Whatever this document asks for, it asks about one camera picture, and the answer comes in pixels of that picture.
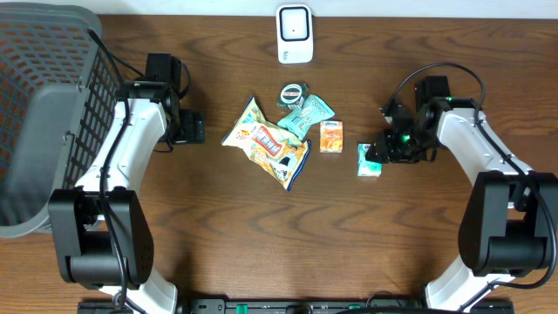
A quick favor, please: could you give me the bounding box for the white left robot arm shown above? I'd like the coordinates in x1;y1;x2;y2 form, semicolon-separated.
48;80;205;313

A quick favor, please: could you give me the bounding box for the grey plastic mesh basket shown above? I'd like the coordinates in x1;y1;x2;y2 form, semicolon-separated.
1;3;119;238

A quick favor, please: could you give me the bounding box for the orange tissue pack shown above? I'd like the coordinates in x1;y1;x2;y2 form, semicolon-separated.
320;120;344;154

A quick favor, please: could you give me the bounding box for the green tissue pack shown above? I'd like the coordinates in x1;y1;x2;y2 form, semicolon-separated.
357;143;382;177

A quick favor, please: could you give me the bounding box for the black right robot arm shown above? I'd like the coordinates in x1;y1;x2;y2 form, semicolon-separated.
366;97;557;312

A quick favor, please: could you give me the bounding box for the teal snack pouch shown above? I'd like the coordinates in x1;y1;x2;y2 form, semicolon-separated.
277;94;335;140

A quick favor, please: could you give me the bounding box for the round green label snack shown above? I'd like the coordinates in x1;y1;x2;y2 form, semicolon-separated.
277;83;309;110

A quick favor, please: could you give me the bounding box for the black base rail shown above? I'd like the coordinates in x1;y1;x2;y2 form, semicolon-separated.
76;297;515;314

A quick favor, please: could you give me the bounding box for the white barcode scanner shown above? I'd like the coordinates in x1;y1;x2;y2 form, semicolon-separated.
276;4;314;65

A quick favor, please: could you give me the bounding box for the yellow snack bag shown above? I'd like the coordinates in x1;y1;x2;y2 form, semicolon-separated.
221;97;311;191

